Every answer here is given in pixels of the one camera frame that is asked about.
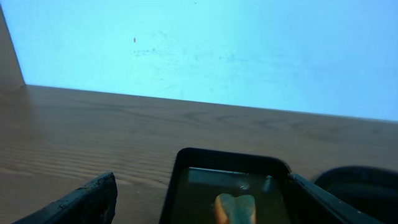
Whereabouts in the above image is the black round tray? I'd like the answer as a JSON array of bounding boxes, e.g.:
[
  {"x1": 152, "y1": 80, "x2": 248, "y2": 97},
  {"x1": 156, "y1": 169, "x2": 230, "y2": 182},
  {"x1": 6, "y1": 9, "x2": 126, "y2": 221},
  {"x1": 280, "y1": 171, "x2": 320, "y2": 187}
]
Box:
[{"x1": 314, "y1": 166, "x2": 397, "y2": 223}]

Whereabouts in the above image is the black rectangular water tray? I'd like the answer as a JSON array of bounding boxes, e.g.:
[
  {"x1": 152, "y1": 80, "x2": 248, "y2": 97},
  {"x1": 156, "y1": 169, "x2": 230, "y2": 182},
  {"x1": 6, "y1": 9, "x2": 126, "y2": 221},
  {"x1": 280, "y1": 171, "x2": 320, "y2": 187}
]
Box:
[{"x1": 159, "y1": 147, "x2": 291, "y2": 223}]

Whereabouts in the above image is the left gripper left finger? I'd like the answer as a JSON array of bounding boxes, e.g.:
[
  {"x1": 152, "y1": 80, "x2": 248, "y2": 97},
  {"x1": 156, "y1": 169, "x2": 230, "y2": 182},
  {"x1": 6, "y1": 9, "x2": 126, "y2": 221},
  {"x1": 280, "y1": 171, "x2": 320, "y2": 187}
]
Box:
[{"x1": 14, "y1": 172, "x2": 118, "y2": 224}]

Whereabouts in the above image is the orange green scrub sponge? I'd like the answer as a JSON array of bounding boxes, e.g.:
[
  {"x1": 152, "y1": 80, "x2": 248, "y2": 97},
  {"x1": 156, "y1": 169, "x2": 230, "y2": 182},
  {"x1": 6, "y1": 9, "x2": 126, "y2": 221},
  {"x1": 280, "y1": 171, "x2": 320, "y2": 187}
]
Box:
[{"x1": 214, "y1": 194, "x2": 256, "y2": 224}]

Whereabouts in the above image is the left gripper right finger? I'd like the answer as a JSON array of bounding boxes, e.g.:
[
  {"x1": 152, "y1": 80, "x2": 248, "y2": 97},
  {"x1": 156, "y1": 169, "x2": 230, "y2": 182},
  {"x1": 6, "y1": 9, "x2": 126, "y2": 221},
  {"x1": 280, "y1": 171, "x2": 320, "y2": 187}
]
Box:
[{"x1": 284, "y1": 172, "x2": 383, "y2": 223}]

